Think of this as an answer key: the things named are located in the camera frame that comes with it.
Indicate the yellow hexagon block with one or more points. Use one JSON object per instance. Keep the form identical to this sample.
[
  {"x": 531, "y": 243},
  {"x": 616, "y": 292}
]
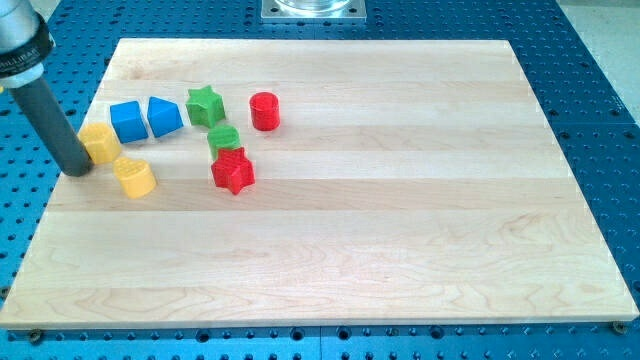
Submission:
[{"x": 101, "y": 142}]

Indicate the red cylinder block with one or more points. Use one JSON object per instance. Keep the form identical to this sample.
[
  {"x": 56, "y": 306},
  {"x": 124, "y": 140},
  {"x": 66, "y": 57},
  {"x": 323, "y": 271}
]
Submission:
[{"x": 264, "y": 108}]

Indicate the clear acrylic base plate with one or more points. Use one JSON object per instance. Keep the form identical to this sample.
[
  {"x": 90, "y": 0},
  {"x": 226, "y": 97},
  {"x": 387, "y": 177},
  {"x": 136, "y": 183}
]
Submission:
[{"x": 288, "y": 11}]

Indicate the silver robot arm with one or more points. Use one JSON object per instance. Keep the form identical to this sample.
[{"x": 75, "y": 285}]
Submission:
[{"x": 25, "y": 43}]

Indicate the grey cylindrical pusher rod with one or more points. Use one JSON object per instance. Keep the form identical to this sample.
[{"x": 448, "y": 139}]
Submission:
[{"x": 41, "y": 107}]

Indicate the green star block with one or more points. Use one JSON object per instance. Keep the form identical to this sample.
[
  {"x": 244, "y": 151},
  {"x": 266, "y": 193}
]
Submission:
[{"x": 205, "y": 107}]

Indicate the red star block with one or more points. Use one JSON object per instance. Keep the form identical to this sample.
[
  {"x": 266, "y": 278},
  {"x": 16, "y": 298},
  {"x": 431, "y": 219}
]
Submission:
[{"x": 233, "y": 170}]

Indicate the yellow heart block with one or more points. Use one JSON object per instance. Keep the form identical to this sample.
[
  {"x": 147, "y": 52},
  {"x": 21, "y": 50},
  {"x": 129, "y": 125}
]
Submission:
[{"x": 135, "y": 176}]

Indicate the blue cube block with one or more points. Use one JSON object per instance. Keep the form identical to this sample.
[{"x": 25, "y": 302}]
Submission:
[{"x": 127, "y": 121}]

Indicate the blue triangular prism block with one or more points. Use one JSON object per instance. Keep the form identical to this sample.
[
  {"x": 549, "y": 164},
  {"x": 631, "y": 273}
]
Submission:
[{"x": 163, "y": 116}]

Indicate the light wooden board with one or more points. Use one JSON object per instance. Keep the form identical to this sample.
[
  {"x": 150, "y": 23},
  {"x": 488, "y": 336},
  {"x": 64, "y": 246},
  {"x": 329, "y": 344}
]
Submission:
[{"x": 409, "y": 182}]

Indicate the green cylinder block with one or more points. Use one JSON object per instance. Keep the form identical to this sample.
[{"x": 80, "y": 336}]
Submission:
[{"x": 222, "y": 137}]

